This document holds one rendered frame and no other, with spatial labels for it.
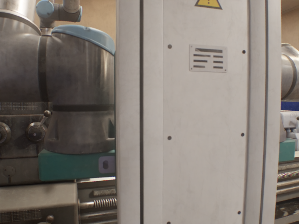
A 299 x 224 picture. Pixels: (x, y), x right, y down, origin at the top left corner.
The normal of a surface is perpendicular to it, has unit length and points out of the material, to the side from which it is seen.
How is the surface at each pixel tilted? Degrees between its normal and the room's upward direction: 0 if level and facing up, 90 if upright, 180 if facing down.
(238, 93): 90
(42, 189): 32
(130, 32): 90
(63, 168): 90
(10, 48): 64
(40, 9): 90
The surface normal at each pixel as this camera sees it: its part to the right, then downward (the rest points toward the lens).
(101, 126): 0.59, -0.30
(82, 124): 0.16, -0.29
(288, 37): -0.95, 0.02
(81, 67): 0.33, 0.05
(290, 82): 0.32, 0.33
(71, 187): 0.16, -0.82
